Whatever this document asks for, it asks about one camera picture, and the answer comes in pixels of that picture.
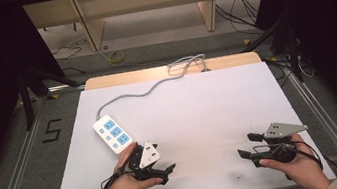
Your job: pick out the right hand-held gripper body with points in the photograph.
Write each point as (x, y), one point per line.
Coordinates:
(282, 150)

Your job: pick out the black metal stand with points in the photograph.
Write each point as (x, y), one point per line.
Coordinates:
(282, 33)
(33, 81)

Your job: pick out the person's left hand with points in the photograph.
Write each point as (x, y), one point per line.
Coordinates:
(126, 185)

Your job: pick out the white power strip blue sockets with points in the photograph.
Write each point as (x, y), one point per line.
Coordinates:
(112, 134)

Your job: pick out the person's right hand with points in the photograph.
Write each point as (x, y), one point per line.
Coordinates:
(302, 169)

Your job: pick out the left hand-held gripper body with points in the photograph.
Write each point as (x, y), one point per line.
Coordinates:
(149, 155)

